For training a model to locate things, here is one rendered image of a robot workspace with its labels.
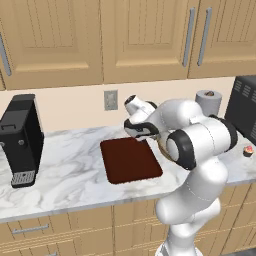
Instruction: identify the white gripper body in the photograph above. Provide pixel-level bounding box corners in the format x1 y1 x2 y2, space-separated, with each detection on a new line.
133 132 153 143

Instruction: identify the tan bowl with cake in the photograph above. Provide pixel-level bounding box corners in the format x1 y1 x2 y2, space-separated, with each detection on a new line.
156 138 175 164

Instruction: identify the dark brown tray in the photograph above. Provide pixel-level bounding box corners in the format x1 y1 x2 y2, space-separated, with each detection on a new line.
99 136 164 185

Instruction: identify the cupcake with pink topping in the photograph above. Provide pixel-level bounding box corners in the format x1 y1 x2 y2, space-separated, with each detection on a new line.
242 145 255 159

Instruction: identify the grey paper towel roll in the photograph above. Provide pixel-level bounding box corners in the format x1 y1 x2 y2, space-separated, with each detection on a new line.
194 88 223 117

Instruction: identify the tan base cupboard door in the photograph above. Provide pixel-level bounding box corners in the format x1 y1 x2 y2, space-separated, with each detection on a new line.
195 182 256 256
112 198 172 256

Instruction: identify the black microwave oven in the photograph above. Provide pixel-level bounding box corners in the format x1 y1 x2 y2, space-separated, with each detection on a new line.
223 75 256 147

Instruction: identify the tan drawer front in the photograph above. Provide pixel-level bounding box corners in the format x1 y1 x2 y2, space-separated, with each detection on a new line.
0 240 115 256
0 205 115 248

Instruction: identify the black coffee machine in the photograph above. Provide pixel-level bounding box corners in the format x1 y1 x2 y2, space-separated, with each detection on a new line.
0 93 46 190

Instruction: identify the grey wall outlet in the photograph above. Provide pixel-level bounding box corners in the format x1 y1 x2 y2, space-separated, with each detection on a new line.
103 89 119 112

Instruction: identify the tan wall cupboard door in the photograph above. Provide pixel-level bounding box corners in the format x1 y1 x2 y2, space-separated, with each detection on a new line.
0 0 104 91
99 0 201 85
187 0 256 80

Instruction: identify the grey cupboard door handle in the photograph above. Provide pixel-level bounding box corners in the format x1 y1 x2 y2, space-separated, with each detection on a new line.
0 32 13 77
182 6 197 68
196 6 213 67

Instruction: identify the grey drawer handle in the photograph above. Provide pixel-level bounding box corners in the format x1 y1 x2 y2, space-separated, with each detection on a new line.
11 223 50 235

